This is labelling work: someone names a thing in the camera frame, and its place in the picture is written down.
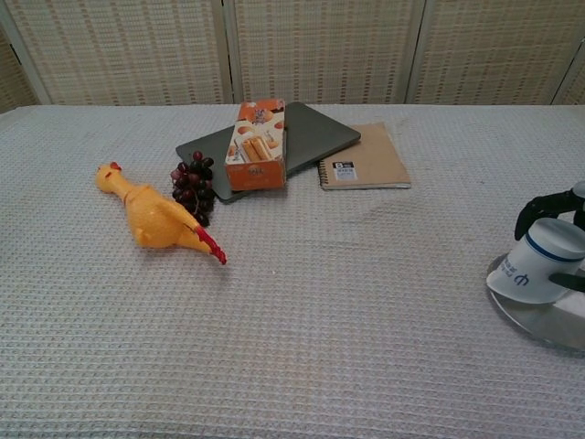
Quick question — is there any white paper cup blue print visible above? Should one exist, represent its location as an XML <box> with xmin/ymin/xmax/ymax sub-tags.
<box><xmin>486</xmin><ymin>217</ymin><xmax>585</xmax><ymax>305</ymax></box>

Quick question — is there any grey waffle weave tablecloth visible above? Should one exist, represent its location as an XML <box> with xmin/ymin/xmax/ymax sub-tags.
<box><xmin>0</xmin><ymin>102</ymin><xmax>585</xmax><ymax>439</ymax></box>

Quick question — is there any woven bamboo folding screen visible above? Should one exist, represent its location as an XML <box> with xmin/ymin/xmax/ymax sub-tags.
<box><xmin>0</xmin><ymin>0</ymin><xmax>585</xmax><ymax>114</ymax></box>

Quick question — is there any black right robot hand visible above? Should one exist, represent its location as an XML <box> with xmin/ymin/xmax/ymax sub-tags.
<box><xmin>514</xmin><ymin>180</ymin><xmax>585</xmax><ymax>294</ymax></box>

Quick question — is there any orange egg roll box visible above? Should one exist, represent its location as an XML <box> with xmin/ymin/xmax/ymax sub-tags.
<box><xmin>224</xmin><ymin>99</ymin><xmax>288</xmax><ymax>192</ymax></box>

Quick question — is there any yellow rubber chicken toy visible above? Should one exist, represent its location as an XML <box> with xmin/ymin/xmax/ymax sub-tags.
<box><xmin>94</xmin><ymin>161</ymin><xmax>229</xmax><ymax>266</ymax></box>

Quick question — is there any dark grey closed laptop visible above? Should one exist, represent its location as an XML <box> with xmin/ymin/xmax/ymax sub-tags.
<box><xmin>175</xmin><ymin>101</ymin><xmax>362</xmax><ymax>205</ymax></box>

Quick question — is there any silver metal plate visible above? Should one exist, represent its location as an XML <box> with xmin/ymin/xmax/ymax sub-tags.
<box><xmin>485</xmin><ymin>252</ymin><xmax>585</xmax><ymax>353</ymax></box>

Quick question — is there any dark red grape bunch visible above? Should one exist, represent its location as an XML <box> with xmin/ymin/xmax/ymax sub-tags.
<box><xmin>170</xmin><ymin>150</ymin><xmax>217</xmax><ymax>229</ymax></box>

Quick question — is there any brown spiral notebook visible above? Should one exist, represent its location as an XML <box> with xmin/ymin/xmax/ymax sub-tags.
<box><xmin>317</xmin><ymin>121</ymin><xmax>412</xmax><ymax>191</ymax></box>

